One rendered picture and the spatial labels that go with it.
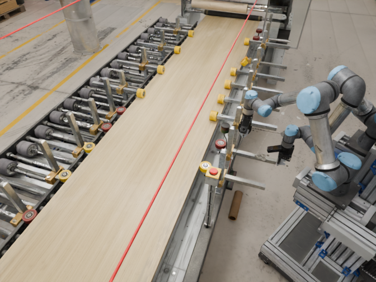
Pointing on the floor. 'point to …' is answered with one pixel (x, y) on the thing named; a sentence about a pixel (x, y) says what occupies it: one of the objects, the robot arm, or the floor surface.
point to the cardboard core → (235, 205)
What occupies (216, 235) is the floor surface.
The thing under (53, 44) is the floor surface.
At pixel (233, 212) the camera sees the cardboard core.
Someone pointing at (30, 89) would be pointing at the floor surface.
